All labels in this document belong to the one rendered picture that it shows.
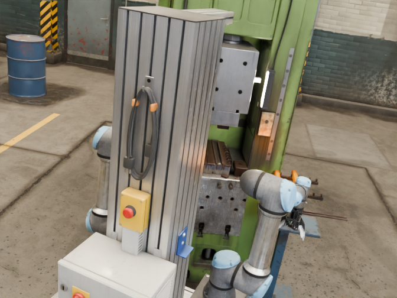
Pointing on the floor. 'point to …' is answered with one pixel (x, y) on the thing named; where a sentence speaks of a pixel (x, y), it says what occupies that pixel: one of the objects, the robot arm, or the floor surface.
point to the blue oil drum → (26, 65)
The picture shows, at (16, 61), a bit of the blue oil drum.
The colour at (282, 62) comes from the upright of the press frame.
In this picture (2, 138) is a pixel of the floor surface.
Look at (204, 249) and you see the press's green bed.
